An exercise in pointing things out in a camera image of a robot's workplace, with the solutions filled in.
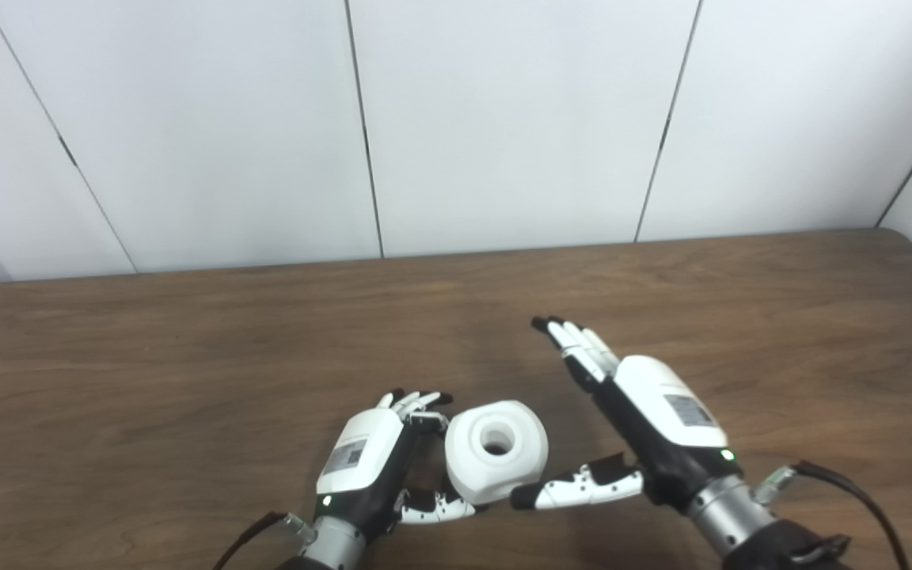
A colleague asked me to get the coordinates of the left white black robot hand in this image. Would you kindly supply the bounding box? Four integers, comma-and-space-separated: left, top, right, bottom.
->
314, 388, 479, 542

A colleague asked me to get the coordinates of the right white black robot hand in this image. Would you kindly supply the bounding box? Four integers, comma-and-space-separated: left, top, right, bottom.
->
509, 315, 745, 512

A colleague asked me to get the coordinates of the round white plastic piece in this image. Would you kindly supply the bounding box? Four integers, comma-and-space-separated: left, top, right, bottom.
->
444, 400, 550, 507

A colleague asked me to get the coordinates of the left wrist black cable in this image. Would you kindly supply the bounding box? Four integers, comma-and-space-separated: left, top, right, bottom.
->
209, 511, 292, 570

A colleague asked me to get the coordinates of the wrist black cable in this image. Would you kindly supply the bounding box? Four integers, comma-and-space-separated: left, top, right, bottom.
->
790, 460, 912, 570
209, 511, 292, 570

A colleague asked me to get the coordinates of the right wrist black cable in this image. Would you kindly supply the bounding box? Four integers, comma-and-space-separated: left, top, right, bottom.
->
790, 460, 912, 570

